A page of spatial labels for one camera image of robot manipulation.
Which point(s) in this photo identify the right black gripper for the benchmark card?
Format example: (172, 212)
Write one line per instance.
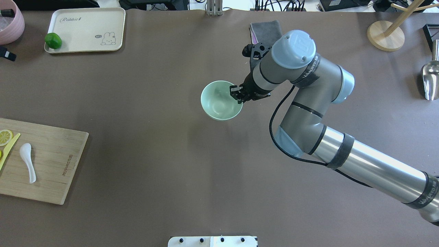
(253, 91)

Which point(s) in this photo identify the light green bowl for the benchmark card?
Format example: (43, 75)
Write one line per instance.
(217, 102)

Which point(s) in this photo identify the white plastic spoon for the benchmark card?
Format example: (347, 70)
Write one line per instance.
(25, 154)

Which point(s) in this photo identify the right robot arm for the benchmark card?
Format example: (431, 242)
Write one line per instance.
(320, 82)

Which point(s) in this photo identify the pink bowl with ice cubes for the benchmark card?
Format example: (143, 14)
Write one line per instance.
(16, 25)

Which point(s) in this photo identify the grey folded cloth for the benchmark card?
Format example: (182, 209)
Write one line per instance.
(265, 32)

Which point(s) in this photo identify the wooden stand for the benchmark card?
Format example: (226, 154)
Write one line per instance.
(388, 36)

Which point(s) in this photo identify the cream rabbit tray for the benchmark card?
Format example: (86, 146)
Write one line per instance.
(88, 29)

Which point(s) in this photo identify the green lime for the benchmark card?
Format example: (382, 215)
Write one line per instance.
(53, 40)

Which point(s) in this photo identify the bamboo cutting board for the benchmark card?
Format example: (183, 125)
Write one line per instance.
(55, 155)

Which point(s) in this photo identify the metal scoop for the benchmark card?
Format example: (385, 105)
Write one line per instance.
(430, 74)

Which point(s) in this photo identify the yellow plastic knife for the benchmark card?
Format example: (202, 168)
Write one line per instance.
(8, 148)

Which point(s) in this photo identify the upper lemon slice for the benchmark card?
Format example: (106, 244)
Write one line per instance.
(5, 136)

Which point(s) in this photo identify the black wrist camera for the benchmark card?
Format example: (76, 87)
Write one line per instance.
(255, 52)

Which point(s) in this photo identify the aluminium frame post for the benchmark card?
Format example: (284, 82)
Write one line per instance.
(214, 7)

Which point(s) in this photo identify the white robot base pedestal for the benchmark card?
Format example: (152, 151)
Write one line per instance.
(213, 241)

